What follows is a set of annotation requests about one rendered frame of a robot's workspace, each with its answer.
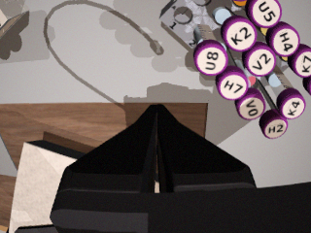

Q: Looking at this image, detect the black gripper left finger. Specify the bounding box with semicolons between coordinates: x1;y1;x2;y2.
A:
57;104;156;193

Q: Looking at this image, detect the grey bench mat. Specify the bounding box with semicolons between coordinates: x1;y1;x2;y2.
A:
0;0;311;187

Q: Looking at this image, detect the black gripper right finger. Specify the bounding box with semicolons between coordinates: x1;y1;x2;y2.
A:
156;104;257;193

